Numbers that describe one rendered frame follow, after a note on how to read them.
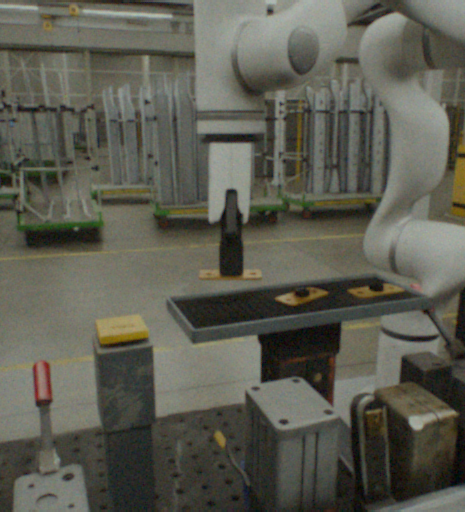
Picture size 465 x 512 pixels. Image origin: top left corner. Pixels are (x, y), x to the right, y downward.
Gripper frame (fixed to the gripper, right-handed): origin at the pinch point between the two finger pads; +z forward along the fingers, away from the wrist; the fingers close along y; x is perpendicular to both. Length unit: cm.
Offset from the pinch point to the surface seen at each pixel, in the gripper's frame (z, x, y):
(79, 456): 54, -33, -33
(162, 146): 15, -90, -663
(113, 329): 7.9, -15.0, 5.5
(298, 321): 8.2, 8.9, 2.7
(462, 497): 24.0, 26.0, 16.7
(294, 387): 13.0, 7.3, 11.6
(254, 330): 8.5, 2.9, 4.9
